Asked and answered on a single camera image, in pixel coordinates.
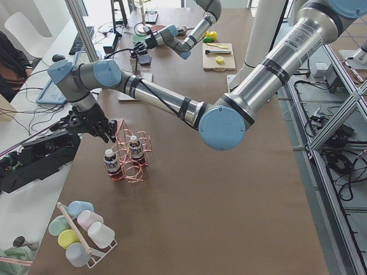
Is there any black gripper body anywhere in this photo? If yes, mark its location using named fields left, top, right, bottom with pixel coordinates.
left=50, top=105, right=108, bottom=135
left=143, top=34, right=158, bottom=50

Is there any tea bottle one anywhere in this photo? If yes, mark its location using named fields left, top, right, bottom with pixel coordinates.
left=130, top=53, right=142, bottom=76

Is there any copper wire bottle basket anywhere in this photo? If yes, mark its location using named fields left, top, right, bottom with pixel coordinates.
left=107, top=119, right=152, bottom=186

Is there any tea bottle three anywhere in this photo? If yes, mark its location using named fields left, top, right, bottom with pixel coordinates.
left=104, top=149, right=123, bottom=180

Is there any tea bottle two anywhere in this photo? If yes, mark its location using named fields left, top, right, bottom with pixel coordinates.
left=128, top=135, right=145, bottom=165

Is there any grey folded cloth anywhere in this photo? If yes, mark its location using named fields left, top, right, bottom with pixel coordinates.
left=138, top=54, right=152, bottom=66

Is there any green ceramic bowl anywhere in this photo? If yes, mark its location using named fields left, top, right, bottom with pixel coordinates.
left=131, top=34, right=146, bottom=45

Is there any wooden glass tree stand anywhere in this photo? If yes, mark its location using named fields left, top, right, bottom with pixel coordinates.
left=133, top=0, right=152, bottom=37

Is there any black drying tray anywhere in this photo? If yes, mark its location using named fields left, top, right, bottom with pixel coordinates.
left=145, top=11, right=158, bottom=24

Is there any black monitor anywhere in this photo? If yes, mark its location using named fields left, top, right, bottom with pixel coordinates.
left=110, top=0, right=128, bottom=37

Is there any metal ice scoop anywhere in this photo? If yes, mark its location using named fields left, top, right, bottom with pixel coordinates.
left=177, top=26, right=194, bottom=36

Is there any upper blue teach pendant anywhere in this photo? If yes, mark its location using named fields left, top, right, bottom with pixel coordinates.
left=36, top=51, right=86, bottom=105

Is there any yellow plastic knife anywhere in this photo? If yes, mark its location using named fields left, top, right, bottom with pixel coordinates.
left=206, top=43, right=228, bottom=49

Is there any green lime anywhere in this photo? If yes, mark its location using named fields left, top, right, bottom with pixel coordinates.
left=203, top=36, right=213, bottom=43

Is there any metal muddler bar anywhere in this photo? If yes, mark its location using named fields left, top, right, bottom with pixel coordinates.
left=205, top=49, right=232, bottom=55

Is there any black keyboard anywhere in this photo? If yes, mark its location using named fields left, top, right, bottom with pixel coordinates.
left=69, top=26, right=94, bottom=56

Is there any yellow lemon left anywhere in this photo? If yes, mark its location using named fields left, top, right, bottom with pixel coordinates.
left=209, top=31, right=217, bottom=41

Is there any black electronics box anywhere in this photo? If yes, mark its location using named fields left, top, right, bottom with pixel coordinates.
left=1, top=131, right=80, bottom=193

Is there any wooden cutting board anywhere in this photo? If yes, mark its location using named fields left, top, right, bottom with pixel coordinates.
left=202, top=43, right=236, bottom=70

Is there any half lemon slice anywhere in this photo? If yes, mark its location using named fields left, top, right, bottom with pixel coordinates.
left=215, top=56, right=224, bottom=64

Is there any black computer mouse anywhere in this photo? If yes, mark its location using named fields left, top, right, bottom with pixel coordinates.
left=52, top=54, right=65, bottom=62

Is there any blue plastic cup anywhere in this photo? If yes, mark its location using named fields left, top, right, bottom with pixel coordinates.
left=67, top=201, right=94, bottom=218

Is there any pink plastic cup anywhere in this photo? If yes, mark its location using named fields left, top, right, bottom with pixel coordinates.
left=77, top=210, right=104, bottom=231

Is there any green plastic cup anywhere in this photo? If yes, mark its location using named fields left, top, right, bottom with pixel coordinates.
left=48, top=215, right=71, bottom=236

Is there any white plastic cup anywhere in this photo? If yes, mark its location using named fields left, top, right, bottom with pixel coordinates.
left=87, top=222, right=115, bottom=249

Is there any yellow plastic cup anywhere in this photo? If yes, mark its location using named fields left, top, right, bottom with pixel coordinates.
left=57, top=229, right=80, bottom=249

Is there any white cup rack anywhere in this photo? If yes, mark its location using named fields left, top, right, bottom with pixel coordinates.
left=56, top=202, right=118, bottom=269

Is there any grey plastic cup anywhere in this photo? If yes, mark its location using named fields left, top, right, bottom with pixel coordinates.
left=65, top=242, right=90, bottom=268

